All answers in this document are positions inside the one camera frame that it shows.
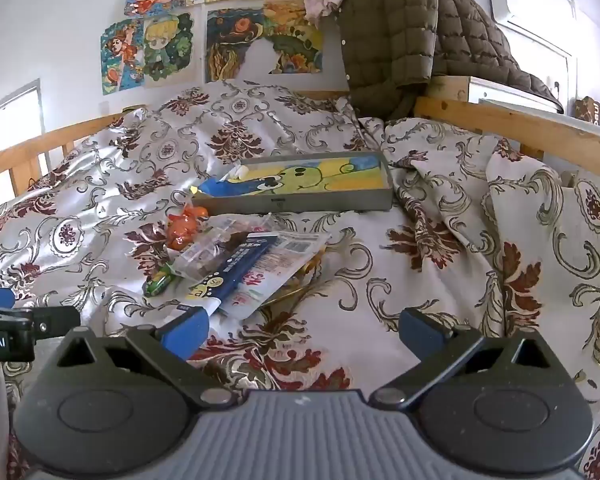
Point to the window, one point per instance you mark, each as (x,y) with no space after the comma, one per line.
(10,120)

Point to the wooden bed frame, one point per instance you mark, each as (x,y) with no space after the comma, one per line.
(480,115)

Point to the grey tray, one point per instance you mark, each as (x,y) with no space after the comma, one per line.
(330,201)

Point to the floral satin blanket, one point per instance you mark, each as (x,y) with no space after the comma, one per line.
(380,285)

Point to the blue snack packet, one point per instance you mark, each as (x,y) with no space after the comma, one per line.
(232,270)

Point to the blond cartoon figure painting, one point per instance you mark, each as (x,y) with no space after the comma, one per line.
(167,47)

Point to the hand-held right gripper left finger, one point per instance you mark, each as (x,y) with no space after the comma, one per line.
(186,334)

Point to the white air conditioner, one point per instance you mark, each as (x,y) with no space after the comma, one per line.
(520,0)

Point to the brown red printed box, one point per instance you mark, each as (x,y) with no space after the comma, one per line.
(597,112)

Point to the orange snack packet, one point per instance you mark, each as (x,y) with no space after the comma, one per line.
(181,230)

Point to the orange-haired cartoon painting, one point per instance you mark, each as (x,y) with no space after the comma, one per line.
(122,55)

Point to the frog painting sheet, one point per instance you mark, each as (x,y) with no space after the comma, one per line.
(300,175)

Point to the white cabinet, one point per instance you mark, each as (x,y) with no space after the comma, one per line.
(510,92)

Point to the white red-print snack packet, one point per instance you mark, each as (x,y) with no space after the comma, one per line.
(270,267)

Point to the green candy packet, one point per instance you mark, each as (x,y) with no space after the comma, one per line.
(157,285)

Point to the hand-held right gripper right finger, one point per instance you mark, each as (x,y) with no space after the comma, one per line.
(421,334)

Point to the clear nut bar packet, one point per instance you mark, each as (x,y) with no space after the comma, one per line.
(200,260)

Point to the yellow snack packet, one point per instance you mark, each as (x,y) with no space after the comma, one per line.
(311,265)

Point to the olive quilted jacket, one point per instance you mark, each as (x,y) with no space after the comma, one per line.
(405,35)

